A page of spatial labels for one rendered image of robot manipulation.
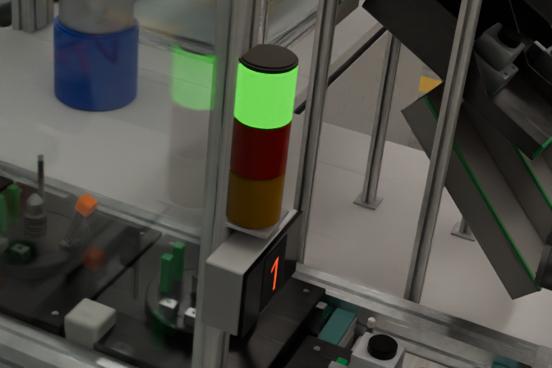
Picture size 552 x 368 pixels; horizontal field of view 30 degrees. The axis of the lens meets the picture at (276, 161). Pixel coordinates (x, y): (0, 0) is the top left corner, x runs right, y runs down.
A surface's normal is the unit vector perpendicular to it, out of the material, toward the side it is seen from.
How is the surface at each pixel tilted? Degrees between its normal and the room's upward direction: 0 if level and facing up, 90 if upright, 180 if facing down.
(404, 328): 90
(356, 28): 0
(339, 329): 0
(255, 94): 90
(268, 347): 0
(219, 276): 90
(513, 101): 25
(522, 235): 45
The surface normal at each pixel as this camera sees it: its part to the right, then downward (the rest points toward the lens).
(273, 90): 0.25, 0.50
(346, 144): 0.10, -0.86
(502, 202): 0.65, -0.36
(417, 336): -0.41, 0.42
